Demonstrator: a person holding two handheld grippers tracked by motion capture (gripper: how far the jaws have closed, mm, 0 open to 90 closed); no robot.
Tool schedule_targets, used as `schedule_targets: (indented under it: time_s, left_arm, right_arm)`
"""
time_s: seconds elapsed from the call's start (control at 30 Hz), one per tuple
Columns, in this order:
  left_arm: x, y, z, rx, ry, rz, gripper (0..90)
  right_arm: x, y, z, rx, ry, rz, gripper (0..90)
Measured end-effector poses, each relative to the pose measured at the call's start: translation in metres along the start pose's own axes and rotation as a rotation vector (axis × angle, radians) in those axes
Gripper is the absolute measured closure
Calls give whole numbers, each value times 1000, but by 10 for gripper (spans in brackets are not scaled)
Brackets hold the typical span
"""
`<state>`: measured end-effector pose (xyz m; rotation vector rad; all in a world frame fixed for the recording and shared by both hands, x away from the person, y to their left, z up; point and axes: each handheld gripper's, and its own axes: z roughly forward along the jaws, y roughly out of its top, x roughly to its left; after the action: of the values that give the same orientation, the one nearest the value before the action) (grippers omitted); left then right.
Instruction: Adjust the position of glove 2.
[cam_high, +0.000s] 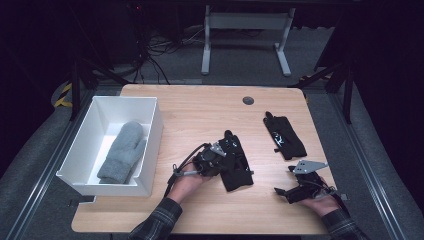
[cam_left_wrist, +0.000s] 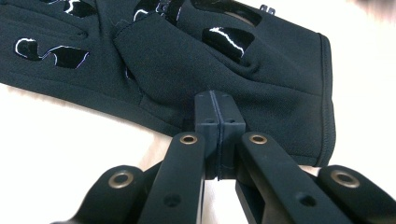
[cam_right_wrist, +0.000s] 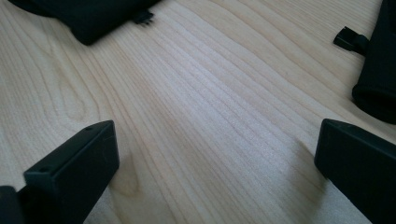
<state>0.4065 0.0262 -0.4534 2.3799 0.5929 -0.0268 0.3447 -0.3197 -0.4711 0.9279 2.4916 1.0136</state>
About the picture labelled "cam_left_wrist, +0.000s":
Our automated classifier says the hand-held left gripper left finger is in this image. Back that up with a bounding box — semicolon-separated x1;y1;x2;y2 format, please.
138;91;221;224

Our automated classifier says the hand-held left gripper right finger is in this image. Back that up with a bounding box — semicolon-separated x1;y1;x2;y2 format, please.
215;91;353;224

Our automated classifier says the black glove with shiny print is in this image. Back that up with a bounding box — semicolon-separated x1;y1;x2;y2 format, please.
0;0;337;167

